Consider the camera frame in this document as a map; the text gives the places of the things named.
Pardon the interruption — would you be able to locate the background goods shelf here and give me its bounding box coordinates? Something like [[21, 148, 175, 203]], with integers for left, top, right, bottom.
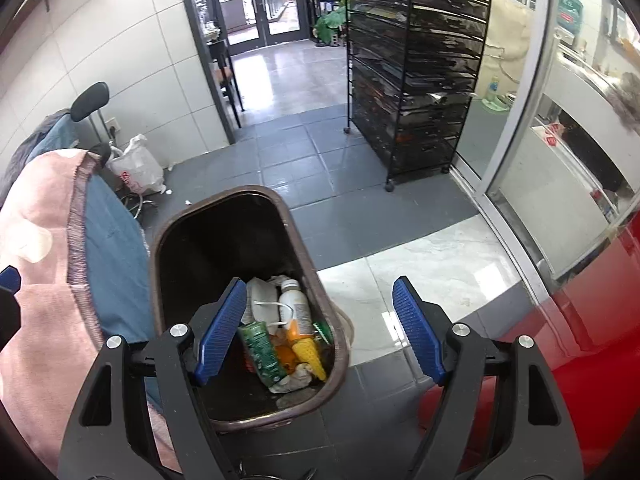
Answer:
[[305, 0, 348, 46]]

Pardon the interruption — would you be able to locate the blue denim cloth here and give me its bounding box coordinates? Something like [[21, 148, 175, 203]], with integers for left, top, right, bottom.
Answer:
[[0, 112, 166, 411]]

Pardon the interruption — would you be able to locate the red glossy furniture panel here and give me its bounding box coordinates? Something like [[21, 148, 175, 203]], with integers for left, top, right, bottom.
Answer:
[[417, 225, 640, 476]]

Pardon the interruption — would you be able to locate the black wire rack cart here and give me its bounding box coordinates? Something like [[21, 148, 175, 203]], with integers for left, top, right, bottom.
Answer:
[[342, 0, 493, 192]]

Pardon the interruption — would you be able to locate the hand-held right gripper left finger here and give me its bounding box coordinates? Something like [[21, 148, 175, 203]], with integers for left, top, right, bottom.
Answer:
[[60, 277, 248, 480]]

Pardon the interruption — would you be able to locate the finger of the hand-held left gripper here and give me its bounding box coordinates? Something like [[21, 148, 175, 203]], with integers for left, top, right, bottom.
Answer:
[[0, 266, 22, 348]]

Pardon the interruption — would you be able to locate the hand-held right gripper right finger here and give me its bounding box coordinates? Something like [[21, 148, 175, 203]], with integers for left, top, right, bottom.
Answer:
[[391, 275, 571, 480]]

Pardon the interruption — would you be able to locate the small black side table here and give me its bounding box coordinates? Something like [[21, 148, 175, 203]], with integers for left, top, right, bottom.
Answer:
[[202, 37, 246, 128]]

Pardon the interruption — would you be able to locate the glass double entrance door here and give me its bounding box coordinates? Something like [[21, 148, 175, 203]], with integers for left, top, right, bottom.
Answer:
[[175, 0, 311, 56]]

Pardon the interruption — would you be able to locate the white face mask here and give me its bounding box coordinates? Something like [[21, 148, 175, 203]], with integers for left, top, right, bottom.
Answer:
[[245, 276, 281, 323]]

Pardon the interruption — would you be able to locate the yellow corn cob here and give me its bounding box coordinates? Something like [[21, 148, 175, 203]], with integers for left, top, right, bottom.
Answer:
[[291, 336, 328, 382]]

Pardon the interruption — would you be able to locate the brown plastic trash bin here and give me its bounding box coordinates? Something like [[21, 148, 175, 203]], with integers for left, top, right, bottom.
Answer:
[[149, 185, 353, 433]]

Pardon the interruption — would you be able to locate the white plastic shopping bag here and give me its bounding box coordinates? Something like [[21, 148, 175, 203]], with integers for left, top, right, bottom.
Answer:
[[106, 134, 167, 197]]

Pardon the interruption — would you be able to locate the orange foam fruit net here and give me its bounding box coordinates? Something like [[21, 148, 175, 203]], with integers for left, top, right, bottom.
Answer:
[[272, 332, 301, 368]]

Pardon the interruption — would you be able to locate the wooden wall shelf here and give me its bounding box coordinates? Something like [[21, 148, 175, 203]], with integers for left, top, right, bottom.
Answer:
[[0, 0, 81, 56]]

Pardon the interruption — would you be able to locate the black office chair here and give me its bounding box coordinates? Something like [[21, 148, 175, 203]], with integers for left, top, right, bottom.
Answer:
[[70, 81, 157, 222]]

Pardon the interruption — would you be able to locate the pet water dispenser bottle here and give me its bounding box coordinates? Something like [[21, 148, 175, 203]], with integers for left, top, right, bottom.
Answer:
[[481, 75, 517, 112]]

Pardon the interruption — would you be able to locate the green potted plant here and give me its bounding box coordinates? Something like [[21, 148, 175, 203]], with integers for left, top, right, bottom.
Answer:
[[315, 5, 348, 46]]

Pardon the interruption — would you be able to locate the aluminium sliding glass door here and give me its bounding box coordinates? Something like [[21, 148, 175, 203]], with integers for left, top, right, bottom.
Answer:
[[450, 0, 640, 301]]

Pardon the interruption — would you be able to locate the white plastic bottle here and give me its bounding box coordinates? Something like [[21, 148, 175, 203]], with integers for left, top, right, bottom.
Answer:
[[277, 277, 316, 341]]

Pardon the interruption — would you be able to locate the pink blanket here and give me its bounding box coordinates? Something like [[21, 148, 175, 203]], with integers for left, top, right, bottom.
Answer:
[[0, 149, 181, 466]]

